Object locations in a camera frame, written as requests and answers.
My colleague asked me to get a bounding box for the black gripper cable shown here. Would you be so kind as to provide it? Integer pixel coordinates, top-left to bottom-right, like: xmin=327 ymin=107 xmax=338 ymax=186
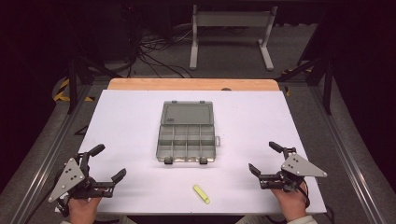
xmin=298 ymin=178 xmax=312 ymax=209

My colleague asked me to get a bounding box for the small yellow stick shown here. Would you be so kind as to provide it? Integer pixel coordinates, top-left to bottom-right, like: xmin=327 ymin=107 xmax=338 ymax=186
xmin=192 ymin=184 xmax=211 ymax=205

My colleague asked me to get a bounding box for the black metal stand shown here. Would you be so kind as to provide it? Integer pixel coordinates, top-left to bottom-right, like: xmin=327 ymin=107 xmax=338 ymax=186
xmin=276 ymin=54 xmax=334 ymax=116
xmin=65 ymin=54 xmax=123 ymax=115

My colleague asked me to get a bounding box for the yellow black hazard tape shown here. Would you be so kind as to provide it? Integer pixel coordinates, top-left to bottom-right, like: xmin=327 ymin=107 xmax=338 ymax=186
xmin=51 ymin=78 xmax=95 ymax=103
xmin=280 ymin=66 xmax=313 ymax=97

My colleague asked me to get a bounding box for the wooden table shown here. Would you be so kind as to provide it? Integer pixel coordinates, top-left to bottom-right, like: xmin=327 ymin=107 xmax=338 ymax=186
xmin=106 ymin=77 xmax=280 ymax=92

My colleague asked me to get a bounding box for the person's left hand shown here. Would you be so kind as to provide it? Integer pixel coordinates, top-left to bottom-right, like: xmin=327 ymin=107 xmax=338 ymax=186
xmin=67 ymin=196 xmax=103 ymax=224

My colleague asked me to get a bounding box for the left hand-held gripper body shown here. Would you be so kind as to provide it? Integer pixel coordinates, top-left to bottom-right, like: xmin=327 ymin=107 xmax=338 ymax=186
xmin=48 ymin=151 xmax=115 ymax=217

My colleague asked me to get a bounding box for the grey plastic compartment box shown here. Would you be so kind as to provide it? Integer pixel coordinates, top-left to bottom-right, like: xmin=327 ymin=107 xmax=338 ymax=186
xmin=155 ymin=100 xmax=221 ymax=165

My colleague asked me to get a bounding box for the white sheet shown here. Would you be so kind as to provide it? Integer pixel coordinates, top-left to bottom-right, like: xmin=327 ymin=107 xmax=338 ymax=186
xmin=55 ymin=89 xmax=328 ymax=217

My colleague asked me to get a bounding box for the bundle of black cables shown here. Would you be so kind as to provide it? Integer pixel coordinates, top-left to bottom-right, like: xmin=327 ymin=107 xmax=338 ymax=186
xmin=124 ymin=27 xmax=194 ymax=79

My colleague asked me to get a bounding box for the person's right hand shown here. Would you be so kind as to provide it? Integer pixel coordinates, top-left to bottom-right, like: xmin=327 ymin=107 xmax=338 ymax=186
xmin=271 ymin=182 xmax=309 ymax=223

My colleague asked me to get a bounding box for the aluminium rail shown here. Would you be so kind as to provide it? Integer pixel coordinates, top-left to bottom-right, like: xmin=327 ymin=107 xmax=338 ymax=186
xmin=8 ymin=83 xmax=95 ymax=224
xmin=307 ymin=83 xmax=385 ymax=224

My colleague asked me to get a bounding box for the white metal desk frame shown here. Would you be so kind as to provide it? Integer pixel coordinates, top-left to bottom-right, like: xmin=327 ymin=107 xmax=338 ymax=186
xmin=189 ymin=4 xmax=278 ymax=72

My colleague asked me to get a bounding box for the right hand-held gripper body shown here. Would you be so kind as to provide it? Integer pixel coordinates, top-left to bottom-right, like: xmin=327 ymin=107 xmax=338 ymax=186
xmin=259 ymin=147 xmax=329 ymax=193

